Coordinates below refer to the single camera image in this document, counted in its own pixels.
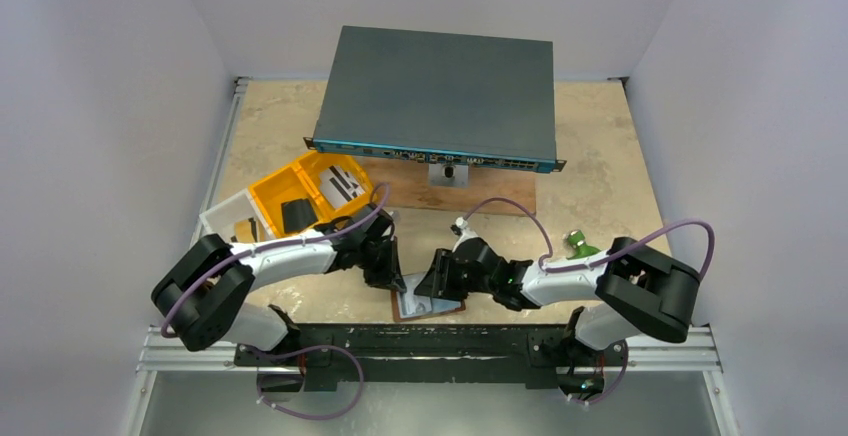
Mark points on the grey blue network switch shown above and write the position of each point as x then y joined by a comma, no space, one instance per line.
440,98

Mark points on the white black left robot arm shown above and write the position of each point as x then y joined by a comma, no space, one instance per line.
203,296

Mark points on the green toy figure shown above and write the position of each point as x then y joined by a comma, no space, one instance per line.
577,241

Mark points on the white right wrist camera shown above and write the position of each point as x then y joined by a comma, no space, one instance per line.
463,231

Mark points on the aluminium frame rail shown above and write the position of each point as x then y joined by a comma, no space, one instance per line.
232,116

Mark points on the yellow plastic bin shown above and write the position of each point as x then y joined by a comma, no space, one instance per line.
300,179

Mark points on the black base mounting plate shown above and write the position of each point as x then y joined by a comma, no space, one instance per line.
536,356

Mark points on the brown leather card holder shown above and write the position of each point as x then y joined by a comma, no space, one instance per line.
407,307

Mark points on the brown wooden board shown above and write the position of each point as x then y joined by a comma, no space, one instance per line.
410,189

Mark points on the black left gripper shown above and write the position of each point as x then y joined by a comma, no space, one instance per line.
385,263

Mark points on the white cards in bin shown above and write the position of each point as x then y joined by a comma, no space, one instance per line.
339,187

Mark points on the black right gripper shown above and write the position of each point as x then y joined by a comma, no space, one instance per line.
448,274

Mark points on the black card in bin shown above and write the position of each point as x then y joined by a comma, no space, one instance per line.
298,215

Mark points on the grey metal camera stand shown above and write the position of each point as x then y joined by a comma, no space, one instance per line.
448,175

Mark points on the white plastic bin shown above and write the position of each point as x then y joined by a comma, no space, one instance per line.
236,219

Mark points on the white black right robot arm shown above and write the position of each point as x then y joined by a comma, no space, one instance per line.
637,289

